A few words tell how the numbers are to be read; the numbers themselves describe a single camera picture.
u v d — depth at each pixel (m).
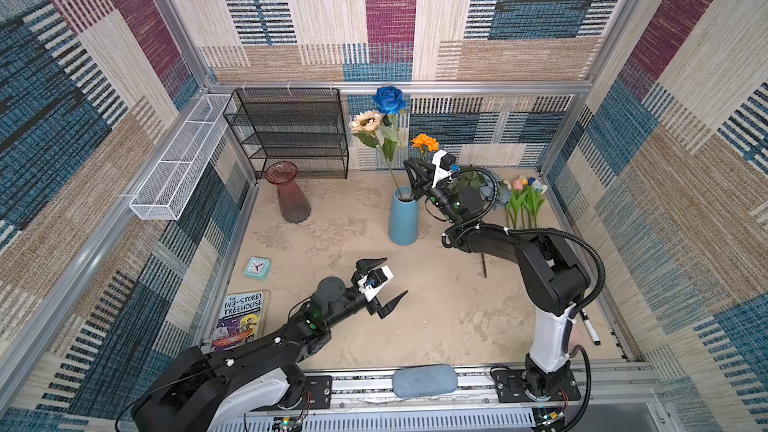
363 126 0.74
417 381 0.73
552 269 0.54
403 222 0.91
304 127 1.08
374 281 0.63
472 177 1.09
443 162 0.70
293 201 0.98
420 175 0.76
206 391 0.41
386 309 0.69
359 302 0.68
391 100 0.70
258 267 0.94
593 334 0.81
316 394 0.73
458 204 0.69
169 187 0.72
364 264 0.73
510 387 0.73
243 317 0.84
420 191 0.75
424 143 0.81
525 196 1.08
